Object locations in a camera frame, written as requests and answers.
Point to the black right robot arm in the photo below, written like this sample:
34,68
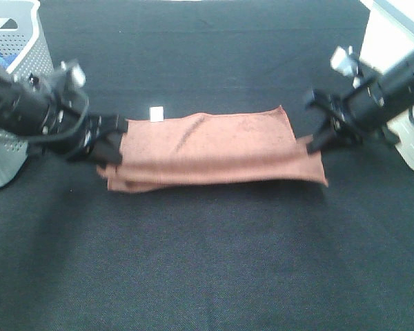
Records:
362,113

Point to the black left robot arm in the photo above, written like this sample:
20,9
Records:
52,111

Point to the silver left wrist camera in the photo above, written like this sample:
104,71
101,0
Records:
75,74

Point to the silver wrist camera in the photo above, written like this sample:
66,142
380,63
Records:
75,74
345,62

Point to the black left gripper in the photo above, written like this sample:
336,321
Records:
74,136

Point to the brown microfibre towel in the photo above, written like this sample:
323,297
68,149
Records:
206,149

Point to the white plastic bin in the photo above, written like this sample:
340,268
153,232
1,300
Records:
388,38

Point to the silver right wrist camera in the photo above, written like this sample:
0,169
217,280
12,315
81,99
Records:
345,62

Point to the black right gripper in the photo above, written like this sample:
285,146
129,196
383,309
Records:
337,129

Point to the grey perforated laundry basket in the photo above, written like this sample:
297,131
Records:
21,36

